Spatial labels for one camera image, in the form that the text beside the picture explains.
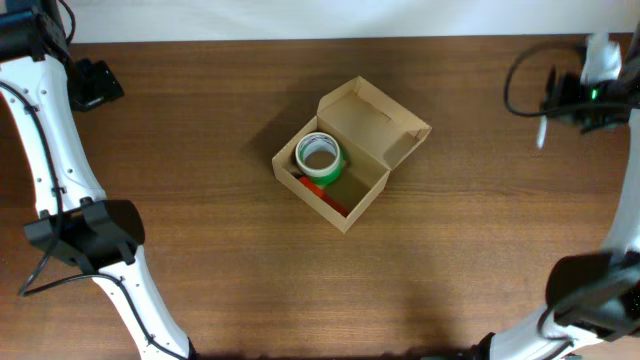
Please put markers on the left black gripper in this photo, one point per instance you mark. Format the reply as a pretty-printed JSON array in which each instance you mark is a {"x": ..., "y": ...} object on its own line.
[{"x": 103, "y": 85}]

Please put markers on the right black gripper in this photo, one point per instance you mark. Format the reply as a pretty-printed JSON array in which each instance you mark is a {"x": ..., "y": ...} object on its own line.
[{"x": 558, "y": 96}]

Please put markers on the black marker pen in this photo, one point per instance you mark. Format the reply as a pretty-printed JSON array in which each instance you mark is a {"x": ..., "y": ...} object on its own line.
[{"x": 541, "y": 134}]

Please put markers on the brown cardboard box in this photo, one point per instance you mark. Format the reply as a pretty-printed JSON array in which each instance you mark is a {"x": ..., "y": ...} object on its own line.
[{"x": 375, "y": 134}]

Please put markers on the green tape roll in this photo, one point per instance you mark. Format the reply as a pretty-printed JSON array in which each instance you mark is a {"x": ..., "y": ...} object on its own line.
[{"x": 322, "y": 167}]

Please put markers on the cream masking tape roll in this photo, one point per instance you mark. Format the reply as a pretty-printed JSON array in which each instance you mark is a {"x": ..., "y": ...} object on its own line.
[{"x": 316, "y": 141}]

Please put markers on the orange utility knife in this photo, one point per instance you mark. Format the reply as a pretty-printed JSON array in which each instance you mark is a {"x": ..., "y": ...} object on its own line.
[{"x": 320, "y": 193}]

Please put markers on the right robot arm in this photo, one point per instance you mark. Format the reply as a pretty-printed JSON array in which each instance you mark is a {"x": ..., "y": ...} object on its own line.
[{"x": 589, "y": 298}]

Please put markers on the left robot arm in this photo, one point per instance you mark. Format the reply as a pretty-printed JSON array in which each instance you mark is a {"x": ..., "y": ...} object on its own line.
[{"x": 81, "y": 233}]

